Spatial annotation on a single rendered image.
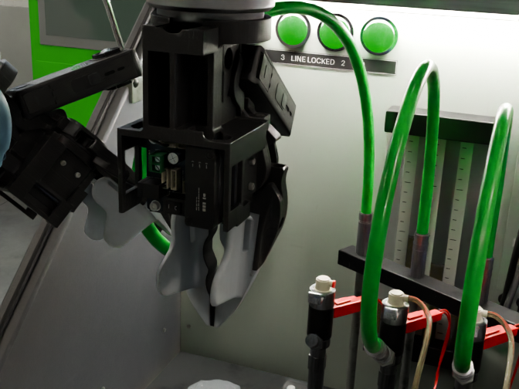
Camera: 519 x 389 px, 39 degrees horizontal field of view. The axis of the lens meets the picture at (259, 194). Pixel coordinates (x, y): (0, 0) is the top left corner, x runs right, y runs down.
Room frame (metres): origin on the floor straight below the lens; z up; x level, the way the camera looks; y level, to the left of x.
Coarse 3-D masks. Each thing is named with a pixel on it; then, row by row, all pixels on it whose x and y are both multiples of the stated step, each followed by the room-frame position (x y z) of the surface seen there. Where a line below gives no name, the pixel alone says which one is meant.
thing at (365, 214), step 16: (288, 0) 0.79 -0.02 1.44; (272, 16) 0.76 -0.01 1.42; (320, 16) 0.82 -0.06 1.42; (336, 32) 0.85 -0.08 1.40; (352, 48) 0.87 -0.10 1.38; (352, 64) 0.88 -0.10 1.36; (368, 96) 0.89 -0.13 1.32; (368, 112) 0.90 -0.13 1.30; (368, 128) 0.90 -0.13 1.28; (368, 144) 0.91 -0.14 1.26; (144, 160) 0.64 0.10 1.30; (368, 160) 0.91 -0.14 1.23; (144, 176) 0.64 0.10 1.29; (368, 176) 0.91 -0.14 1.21; (368, 192) 0.91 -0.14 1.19; (368, 208) 0.91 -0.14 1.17; (160, 240) 0.65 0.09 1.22
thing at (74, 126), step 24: (0, 72) 0.58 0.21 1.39; (24, 120) 0.59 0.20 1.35; (48, 120) 0.61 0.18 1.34; (72, 120) 0.60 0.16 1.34; (24, 144) 0.59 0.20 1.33; (48, 144) 0.58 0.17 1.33; (72, 144) 0.59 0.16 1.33; (0, 168) 0.59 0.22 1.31; (24, 168) 0.57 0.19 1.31; (48, 168) 0.58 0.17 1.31; (72, 168) 0.59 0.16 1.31; (96, 168) 0.61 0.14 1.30; (0, 192) 0.61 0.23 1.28; (24, 192) 0.56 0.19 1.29; (48, 192) 0.60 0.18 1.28; (72, 192) 0.59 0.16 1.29; (48, 216) 0.57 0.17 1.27
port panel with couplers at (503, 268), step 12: (516, 168) 0.93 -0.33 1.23; (516, 180) 0.93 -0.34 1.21; (516, 192) 0.93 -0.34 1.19; (516, 204) 0.93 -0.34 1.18; (516, 216) 0.93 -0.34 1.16; (516, 228) 0.93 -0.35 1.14; (504, 240) 0.93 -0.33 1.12; (504, 252) 0.93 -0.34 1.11; (504, 264) 0.93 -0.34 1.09; (504, 276) 0.93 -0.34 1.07
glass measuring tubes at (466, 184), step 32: (384, 128) 0.96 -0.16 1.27; (416, 128) 0.94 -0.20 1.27; (448, 128) 0.93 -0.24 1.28; (480, 128) 0.91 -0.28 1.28; (416, 160) 0.97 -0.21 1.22; (448, 160) 0.93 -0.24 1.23; (480, 160) 0.92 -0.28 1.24; (416, 192) 0.94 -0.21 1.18; (448, 192) 0.93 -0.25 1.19; (416, 224) 0.94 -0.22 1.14; (448, 224) 0.93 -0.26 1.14; (384, 256) 0.96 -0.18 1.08; (448, 256) 0.95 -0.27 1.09; (384, 288) 0.95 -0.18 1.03; (416, 352) 0.93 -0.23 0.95; (448, 352) 0.91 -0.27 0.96
